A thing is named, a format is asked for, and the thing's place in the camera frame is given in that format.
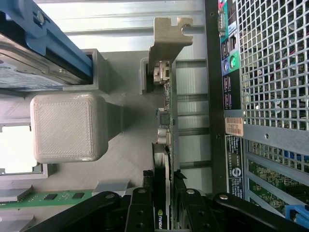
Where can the green RAM stick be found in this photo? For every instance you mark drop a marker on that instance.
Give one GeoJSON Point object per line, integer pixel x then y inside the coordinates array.
{"type": "Point", "coordinates": [48, 198]}

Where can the silver CPU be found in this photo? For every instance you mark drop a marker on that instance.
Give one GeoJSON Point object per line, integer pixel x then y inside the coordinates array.
{"type": "Point", "coordinates": [14, 149]}

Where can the hard disk in blue caddy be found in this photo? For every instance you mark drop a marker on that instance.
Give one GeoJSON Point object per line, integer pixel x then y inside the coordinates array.
{"type": "Point", "coordinates": [36, 55]}

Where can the blue plastic slot retainer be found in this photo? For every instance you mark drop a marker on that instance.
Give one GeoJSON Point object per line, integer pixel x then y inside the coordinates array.
{"type": "Point", "coordinates": [298, 213]}

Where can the grey printed parts rack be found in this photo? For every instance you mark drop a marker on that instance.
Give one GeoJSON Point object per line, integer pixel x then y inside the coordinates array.
{"type": "Point", "coordinates": [65, 125]}

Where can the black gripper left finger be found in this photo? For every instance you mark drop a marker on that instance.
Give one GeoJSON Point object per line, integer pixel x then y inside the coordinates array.
{"type": "Point", "coordinates": [140, 212]}

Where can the orange service tag label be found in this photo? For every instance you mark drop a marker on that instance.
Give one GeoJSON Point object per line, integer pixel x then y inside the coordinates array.
{"type": "Point", "coordinates": [234, 126]}

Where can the dark grey open PC case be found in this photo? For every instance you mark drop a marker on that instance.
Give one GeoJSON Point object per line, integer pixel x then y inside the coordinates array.
{"type": "Point", "coordinates": [217, 72]}

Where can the green motherboard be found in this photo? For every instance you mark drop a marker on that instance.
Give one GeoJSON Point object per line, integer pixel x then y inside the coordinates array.
{"type": "Point", "coordinates": [272, 183]}

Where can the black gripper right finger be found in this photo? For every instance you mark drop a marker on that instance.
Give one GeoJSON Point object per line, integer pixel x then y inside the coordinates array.
{"type": "Point", "coordinates": [193, 212]}

